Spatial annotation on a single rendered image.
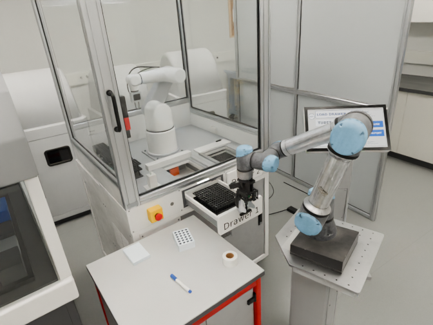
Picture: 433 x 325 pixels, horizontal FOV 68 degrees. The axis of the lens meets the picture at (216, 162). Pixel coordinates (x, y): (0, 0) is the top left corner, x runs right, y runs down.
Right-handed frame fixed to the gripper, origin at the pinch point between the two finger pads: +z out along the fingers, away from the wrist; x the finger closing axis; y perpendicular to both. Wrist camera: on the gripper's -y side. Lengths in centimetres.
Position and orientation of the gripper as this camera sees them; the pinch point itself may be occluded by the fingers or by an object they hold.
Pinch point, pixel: (243, 210)
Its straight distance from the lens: 162.5
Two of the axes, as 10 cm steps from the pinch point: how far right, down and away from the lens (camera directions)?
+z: 0.7, 9.0, 4.3
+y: 6.0, 3.0, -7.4
